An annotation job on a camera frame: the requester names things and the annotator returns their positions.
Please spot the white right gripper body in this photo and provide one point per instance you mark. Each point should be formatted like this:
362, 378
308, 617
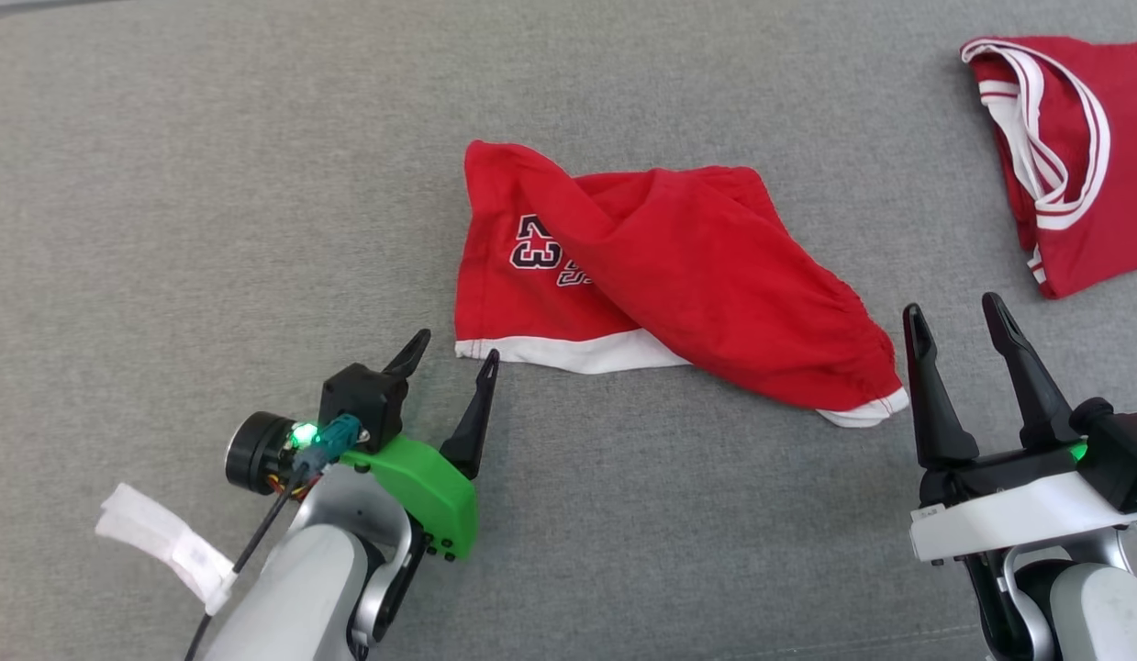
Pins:
1008, 519

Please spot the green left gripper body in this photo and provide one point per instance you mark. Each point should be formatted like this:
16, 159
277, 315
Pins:
430, 496

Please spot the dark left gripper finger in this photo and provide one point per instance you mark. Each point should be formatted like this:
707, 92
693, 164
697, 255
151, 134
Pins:
472, 431
410, 356

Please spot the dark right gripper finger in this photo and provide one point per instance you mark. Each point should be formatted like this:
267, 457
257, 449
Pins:
1031, 395
935, 413

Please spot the red basketball jersey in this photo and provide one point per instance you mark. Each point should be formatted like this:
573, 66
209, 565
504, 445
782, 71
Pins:
1119, 184

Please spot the red shorts with white trim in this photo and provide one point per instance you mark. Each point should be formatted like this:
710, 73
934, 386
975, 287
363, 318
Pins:
715, 275

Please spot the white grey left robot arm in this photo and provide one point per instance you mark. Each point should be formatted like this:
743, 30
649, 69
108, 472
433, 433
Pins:
302, 597

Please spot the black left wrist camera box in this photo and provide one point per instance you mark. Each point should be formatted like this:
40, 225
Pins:
362, 404

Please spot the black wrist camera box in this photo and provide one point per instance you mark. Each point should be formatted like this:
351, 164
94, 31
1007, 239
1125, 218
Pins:
1123, 450
362, 404

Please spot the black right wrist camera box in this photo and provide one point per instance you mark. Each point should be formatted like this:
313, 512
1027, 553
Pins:
1123, 450

